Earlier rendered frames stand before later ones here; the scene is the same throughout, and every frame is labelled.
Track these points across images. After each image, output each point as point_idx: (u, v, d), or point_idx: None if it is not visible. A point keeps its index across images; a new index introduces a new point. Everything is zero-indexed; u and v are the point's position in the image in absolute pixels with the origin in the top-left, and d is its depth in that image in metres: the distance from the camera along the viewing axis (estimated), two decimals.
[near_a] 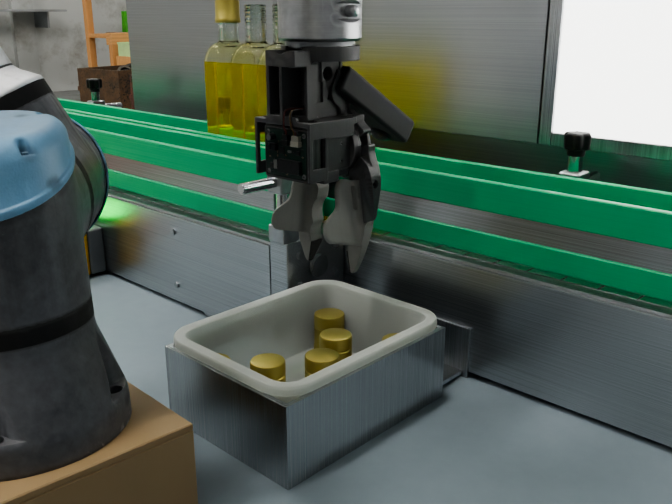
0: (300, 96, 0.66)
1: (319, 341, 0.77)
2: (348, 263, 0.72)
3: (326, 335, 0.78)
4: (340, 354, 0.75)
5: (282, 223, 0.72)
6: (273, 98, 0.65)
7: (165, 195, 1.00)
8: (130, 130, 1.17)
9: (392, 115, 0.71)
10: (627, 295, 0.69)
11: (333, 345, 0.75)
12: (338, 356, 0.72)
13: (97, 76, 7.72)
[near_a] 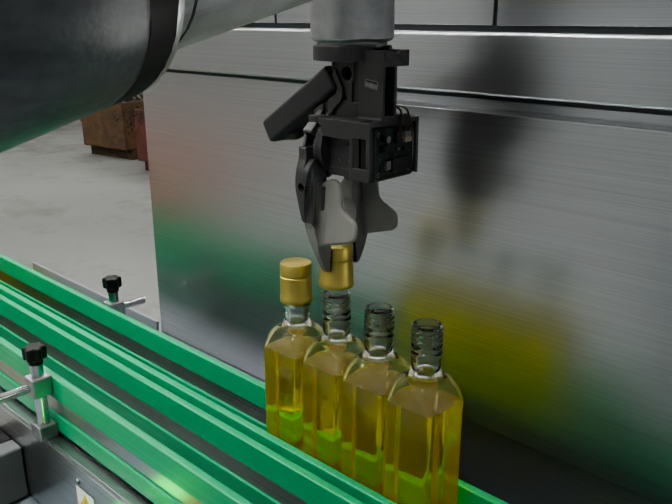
0: None
1: (333, 258, 0.72)
2: (355, 254, 0.74)
3: None
4: (352, 257, 0.74)
5: (347, 236, 0.68)
6: (380, 100, 0.64)
7: None
8: (163, 401, 0.92)
9: None
10: None
11: (353, 249, 0.73)
12: None
13: None
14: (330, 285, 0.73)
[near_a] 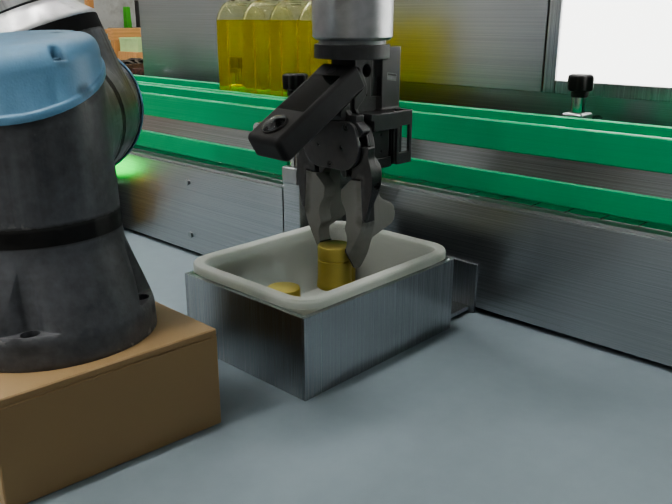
0: None
1: None
2: None
3: None
4: None
5: (384, 219, 0.74)
6: (393, 90, 0.73)
7: (179, 148, 1.03)
8: (143, 91, 1.20)
9: None
10: (629, 222, 0.72)
11: None
12: None
13: None
14: None
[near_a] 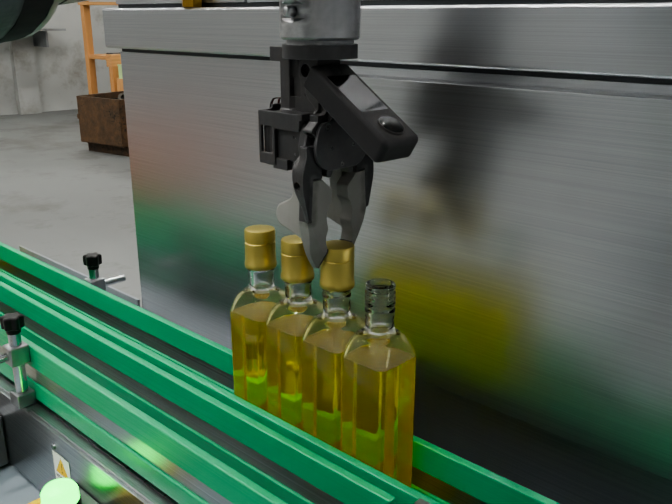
0: (298, 89, 0.72)
1: (293, 252, 0.76)
2: (316, 258, 0.73)
3: (283, 248, 0.77)
4: None
5: (326, 210, 0.77)
6: None
7: (182, 500, 0.78)
8: (136, 368, 0.95)
9: (355, 126, 0.64)
10: None
11: None
12: (340, 240, 0.75)
13: (97, 104, 7.50)
14: (290, 278, 0.77)
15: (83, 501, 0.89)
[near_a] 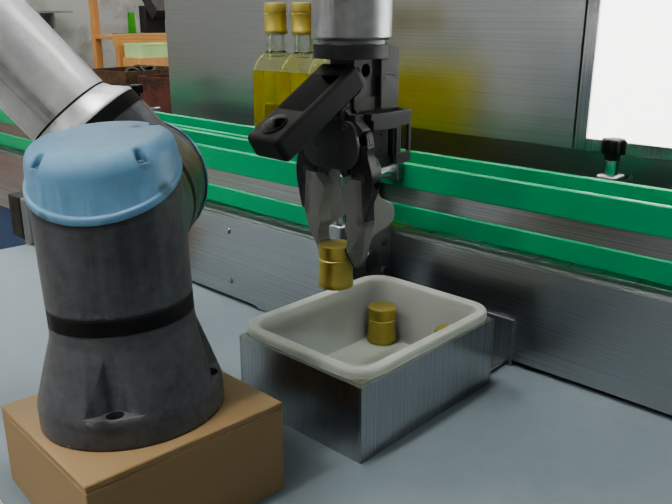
0: None
1: (300, 9, 1.05)
2: None
3: (292, 8, 1.05)
4: None
5: (384, 219, 0.74)
6: (392, 89, 0.73)
7: (219, 196, 1.07)
8: None
9: None
10: (664, 288, 0.75)
11: None
12: None
13: (105, 77, 7.78)
14: (298, 30, 1.05)
15: None
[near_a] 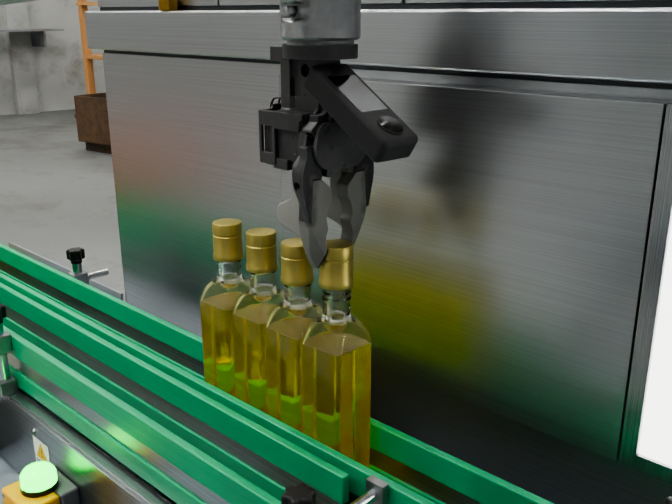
0: (299, 89, 0.72)
1: (257, 244, 0.80)
2: (316, 258, 0.73)
3: (247, 240, 0.81)
4: (276, 243, 0.82)
5: (326, 210, 0.78)
6: None
7: (152, 480, 0.82)
8: (113, 357, 0.99)
9: (354, 126, 0.64)
10: None
11: (276, 236, 0.81)
12: (300, 238, 0.79)
13: (94, 104, 7.54)
14: (254, 268, 0.81)
15: (61, 483, 0.93)
